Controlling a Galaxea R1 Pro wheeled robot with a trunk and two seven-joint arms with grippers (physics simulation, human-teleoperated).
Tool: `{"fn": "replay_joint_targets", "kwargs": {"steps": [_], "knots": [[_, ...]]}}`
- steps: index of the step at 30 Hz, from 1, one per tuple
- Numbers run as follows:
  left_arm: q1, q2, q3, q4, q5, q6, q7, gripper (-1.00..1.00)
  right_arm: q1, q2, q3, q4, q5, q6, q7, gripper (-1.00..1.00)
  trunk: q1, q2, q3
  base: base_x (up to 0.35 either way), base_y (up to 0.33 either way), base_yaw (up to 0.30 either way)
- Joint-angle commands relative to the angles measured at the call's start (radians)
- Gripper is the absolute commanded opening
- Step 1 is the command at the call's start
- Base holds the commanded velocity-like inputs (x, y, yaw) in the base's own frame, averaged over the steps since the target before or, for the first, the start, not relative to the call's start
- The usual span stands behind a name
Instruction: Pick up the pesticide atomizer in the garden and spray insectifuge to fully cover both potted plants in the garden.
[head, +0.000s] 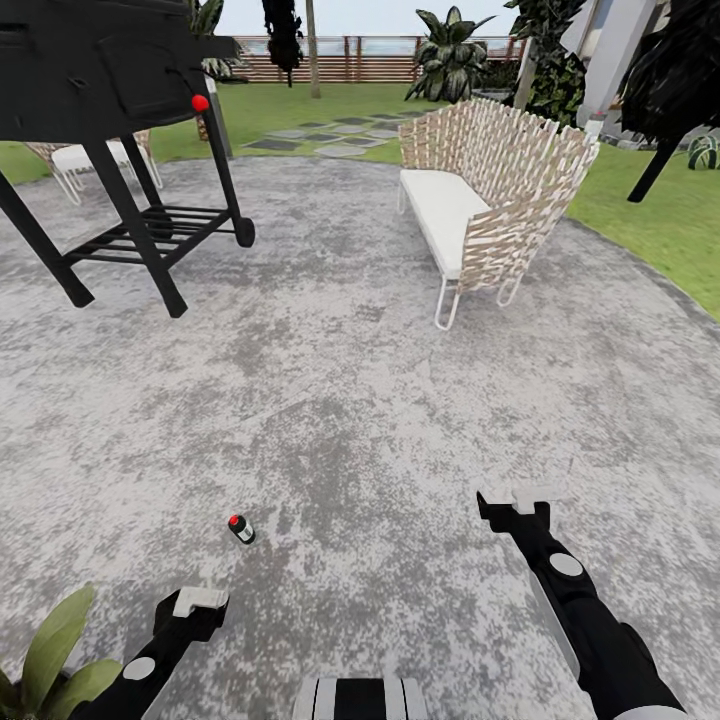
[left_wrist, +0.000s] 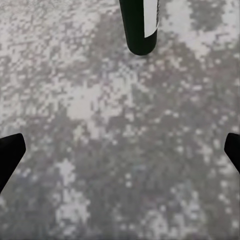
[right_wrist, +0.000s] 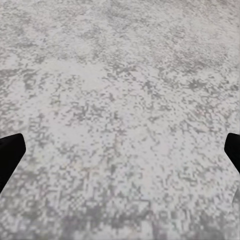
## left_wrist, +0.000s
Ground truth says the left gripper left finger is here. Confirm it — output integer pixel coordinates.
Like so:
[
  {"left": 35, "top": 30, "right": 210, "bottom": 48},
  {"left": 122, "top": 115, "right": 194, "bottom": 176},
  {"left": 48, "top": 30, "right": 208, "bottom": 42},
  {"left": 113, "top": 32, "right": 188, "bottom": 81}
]
[{"left": 0, "top": 133, "right": 26, "bottom": 193}]

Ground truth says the insectifuge atomizer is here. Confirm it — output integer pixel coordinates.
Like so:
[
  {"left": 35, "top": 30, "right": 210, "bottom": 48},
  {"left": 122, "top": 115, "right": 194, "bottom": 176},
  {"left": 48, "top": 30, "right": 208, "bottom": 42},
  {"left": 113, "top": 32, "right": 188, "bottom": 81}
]
[{"left": 119, "top": 0, "right": 160, "bottom": 56}]

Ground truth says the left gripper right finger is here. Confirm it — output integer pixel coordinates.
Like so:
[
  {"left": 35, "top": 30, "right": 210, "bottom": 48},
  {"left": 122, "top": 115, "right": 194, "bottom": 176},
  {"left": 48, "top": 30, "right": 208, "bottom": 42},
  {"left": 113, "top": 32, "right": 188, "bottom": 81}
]
[{"left": 224, "top": 133, "right": 240, "bottom": 173}]

